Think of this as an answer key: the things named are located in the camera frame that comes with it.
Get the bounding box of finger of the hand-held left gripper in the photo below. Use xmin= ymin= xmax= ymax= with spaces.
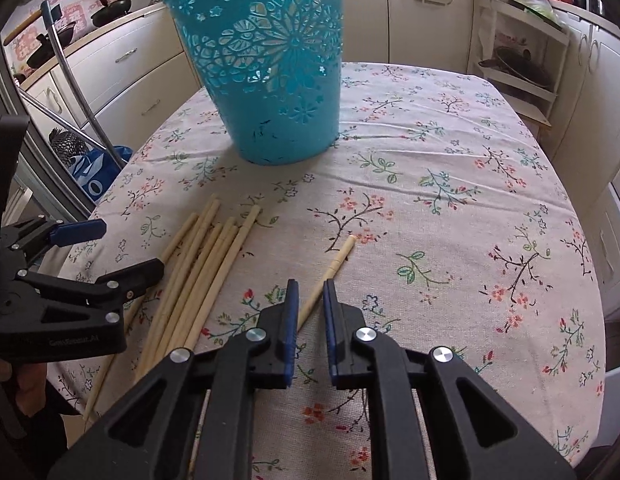
xmin=0 ymin=217 xmax=108 ymax=266
xmin=12 ymin=258 xmax=165 ymax=333

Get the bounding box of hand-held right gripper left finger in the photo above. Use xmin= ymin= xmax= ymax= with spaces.
xmin=47 ymin=279 xmax=301 ymax=480

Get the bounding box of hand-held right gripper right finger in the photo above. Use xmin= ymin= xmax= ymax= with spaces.
xmin=323 ymin=278 xmax=576 ymax=480

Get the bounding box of pale single chopstick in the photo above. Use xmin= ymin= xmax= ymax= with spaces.
xmin=296 ymin=236 xmax=357 ymax=333

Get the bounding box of bunch of wooden chopsticks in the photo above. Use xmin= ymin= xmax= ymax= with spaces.
xmin=82 ymin=194 xmax=263 ymax=421

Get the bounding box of teal perforated plastic basket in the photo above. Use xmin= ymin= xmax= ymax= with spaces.
xmin=164 ymin=0 xmax=347 ymax=167

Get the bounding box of person's left hand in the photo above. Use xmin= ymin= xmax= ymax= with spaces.
xmin=0 ymin=360 xmax=48 ymax=417

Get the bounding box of blue printed bag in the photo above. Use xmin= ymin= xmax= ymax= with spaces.
xmin=70 ymin=146 xmax=135 ymax=206

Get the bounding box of dark textured object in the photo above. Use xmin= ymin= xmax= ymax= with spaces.
xmin=50 ymin=127 xmax=88 ymax=166

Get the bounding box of thin metal pole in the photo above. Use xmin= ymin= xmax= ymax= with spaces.
xmin=20 ymin=87 xmax=115 ymax=152

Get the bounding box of black frying pan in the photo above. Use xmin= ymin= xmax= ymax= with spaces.
xmin=27 ymin=25 xmax=76 ymax=69

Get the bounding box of floral tablecloth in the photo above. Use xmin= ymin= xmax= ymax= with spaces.
xmin=40 ymin=61 xmax=607 ymax=480

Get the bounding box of cream drawer cabinet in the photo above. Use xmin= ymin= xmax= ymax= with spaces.
xmin=20 ymin=2 xmax=201 ymax=156

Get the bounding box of black wok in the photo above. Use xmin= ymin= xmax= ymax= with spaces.
xmin=92 ymin=0 xmax=133 ymax=29

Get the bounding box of cream door cabinet run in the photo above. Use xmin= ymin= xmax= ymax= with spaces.
xmin=340 ymin=0 xmax=476 ymax=66

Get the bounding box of dark pan with lid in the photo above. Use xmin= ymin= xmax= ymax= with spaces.
xmin=479 ymin=45 xmax=554 ymax=89

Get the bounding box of cream cabinet with drawers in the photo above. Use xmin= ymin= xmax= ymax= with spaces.
xmin=550 ymin=5 xmax=620 ymax=316

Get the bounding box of white shelf cart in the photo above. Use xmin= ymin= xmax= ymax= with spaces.
xmin=471 ymin=0 xmax=572 ymax=127

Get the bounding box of green vegetable bag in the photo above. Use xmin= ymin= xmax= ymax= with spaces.
xmin=510 ymin=0 xmax=562 ymax=27

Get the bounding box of grey metal door frame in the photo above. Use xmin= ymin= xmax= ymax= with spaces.
xmin=0 ymin=40 xmax=58 ymax=221

